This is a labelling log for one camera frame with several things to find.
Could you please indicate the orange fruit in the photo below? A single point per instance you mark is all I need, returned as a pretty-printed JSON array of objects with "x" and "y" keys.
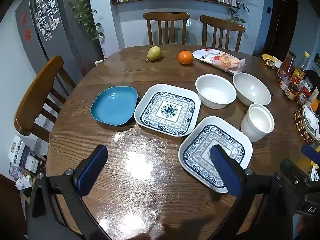
[{"x": 185, "y": 57}]

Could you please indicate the wall light switch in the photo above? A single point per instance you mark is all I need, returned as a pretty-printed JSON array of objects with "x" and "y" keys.
[{"x": 268, "y": 10}]

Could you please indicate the dark wooden door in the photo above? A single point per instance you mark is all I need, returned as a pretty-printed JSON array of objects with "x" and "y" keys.
[{"x": 282, "y": 30}]

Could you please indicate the trailing green vine plant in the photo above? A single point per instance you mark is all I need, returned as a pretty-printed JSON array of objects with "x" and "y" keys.
[{"x": 82, "y": 7}]

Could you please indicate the yellow snack packet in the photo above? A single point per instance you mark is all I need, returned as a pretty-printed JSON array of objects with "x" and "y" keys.
[{"x": 271, "y": 61}]

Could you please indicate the white lid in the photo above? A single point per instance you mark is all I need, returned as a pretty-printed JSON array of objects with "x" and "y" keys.
[{"x": 310, "y": 120}]

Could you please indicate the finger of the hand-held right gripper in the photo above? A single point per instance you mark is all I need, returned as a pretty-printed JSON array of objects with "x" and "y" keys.
[
  {"x": 310, "y": 153},
  {"x": 292, "y": 168}
]

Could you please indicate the brown sauce jar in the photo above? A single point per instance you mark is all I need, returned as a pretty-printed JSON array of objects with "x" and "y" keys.
[{"x": 291, "y": 92}]

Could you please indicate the green pear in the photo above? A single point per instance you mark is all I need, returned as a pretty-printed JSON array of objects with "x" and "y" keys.
[{"x": 154, "y": 53}]

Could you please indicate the small white-label jar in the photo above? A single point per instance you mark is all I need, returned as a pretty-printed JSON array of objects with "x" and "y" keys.
[{"x": 284, "y": 85}]

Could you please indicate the red paper fridge decoration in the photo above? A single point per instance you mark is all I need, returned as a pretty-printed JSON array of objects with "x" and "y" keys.
[
  {"x": 24, "y": 20},
  {"x": 28, "y": 35}
]

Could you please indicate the white snack packet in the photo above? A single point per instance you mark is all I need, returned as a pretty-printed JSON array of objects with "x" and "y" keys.
[{"x": 220, "y": 58}]

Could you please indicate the hanging green plant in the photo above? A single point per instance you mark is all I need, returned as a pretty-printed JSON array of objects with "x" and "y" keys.
[{"x": 237, "y": 11}]

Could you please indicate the cluster of fridge photos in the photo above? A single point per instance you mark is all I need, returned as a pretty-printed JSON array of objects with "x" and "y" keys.
[{"x": 46, "y": 10}]

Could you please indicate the white round bowl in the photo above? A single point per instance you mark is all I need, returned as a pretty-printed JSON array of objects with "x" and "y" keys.
[{"x": 215, "y": 91}]

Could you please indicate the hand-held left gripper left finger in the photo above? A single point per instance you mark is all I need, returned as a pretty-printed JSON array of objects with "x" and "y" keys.
[{"x": 93, "y": 170}]

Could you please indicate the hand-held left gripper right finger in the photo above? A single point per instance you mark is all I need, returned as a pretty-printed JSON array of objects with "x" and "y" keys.
[{"x": 225, "y": 172}]

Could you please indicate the tall red sauce bottle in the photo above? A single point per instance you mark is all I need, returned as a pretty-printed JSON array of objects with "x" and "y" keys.
[{"x": 286, "y": 66}]

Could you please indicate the clear bottle with yellow cap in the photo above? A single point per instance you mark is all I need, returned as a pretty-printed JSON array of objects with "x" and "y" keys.
[{"x": 298, "y": 76}]

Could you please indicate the red-label sauce jar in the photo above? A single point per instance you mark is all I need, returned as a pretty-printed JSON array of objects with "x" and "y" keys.
[{"x": 303, "y": 96}]

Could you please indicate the grey refrigerator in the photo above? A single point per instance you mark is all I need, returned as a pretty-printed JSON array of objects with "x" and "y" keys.
[{"x": 65, "y": 17}]

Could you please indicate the wooden chair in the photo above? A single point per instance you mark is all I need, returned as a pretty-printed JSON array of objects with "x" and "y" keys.
[
  {"x": 37, "y": 87},
  {"x": 222, "y": 25},
  {"x": 166, "y": 16}
]

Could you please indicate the blue patterned square plate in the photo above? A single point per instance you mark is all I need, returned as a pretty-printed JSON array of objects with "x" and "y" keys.
[
  {"x": 167, "y": 110},
  {"x": 197, "y": 155}
]

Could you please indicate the small deep white bowl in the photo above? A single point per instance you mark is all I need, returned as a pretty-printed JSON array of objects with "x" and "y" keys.
[{"x": 257, "y": 122}]

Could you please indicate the white patterned box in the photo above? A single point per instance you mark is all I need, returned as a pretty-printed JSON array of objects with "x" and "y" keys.
[{"x": 16, "y": 148}]

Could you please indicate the large grey-white round bowl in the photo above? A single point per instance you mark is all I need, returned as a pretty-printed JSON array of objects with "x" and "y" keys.
[{"x": 251, "y": 87}]

